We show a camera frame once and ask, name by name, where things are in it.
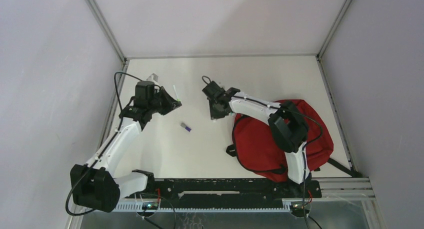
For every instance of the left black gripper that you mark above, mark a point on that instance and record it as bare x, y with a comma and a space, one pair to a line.
171, 104

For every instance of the green highlighter pen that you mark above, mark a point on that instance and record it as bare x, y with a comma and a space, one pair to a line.
176, 94

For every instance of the red student backpack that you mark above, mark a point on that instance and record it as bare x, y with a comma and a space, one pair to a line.
256, 150

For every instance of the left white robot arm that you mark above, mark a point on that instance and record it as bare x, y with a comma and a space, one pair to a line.
93, 184

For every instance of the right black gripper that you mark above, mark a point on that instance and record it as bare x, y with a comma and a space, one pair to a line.
216, 114

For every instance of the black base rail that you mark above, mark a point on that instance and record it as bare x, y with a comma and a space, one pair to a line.
231, 193

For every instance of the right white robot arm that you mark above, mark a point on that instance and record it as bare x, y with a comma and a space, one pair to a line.
287, 126

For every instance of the purple glue stick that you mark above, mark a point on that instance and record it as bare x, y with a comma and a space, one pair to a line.
185, 126

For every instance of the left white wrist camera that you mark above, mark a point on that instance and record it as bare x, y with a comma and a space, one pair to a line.
153, 78

